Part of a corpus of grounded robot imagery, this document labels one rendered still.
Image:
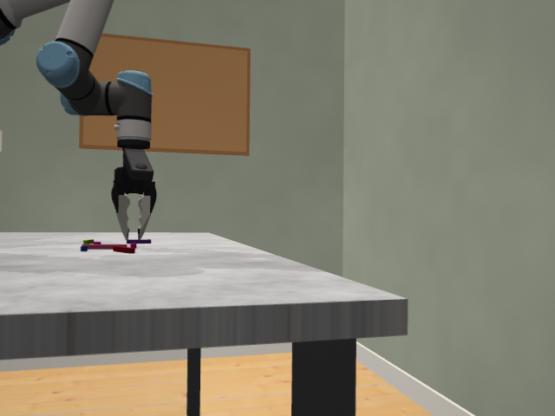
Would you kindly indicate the purple rod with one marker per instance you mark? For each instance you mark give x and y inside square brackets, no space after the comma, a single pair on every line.
[136,241]

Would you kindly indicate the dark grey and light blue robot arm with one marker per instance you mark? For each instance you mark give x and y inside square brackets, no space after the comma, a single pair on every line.
[65,64]

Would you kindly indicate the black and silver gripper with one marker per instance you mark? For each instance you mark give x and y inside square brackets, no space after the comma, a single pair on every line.
[123,184]

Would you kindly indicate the red rod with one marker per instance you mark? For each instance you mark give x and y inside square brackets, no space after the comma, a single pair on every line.
[124,249]

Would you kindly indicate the pink rod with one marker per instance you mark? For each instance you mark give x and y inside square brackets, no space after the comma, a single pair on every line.
[102,246]

